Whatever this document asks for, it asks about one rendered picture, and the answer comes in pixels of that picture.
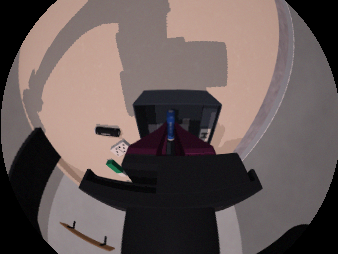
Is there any black rack of bins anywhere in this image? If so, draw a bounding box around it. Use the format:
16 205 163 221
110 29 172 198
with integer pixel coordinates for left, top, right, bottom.
133 90 222 144

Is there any blue battery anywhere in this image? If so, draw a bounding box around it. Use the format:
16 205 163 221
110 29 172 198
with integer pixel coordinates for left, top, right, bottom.
166 110 175 141

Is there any green and white eraser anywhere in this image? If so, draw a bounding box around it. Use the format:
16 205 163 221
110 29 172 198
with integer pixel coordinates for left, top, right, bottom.
106 160 127 177

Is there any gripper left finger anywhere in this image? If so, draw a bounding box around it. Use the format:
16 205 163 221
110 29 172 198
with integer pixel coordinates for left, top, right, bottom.
125 122 167 156

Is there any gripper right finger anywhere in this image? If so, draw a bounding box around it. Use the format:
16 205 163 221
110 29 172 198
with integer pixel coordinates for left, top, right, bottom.
174 122 216 156

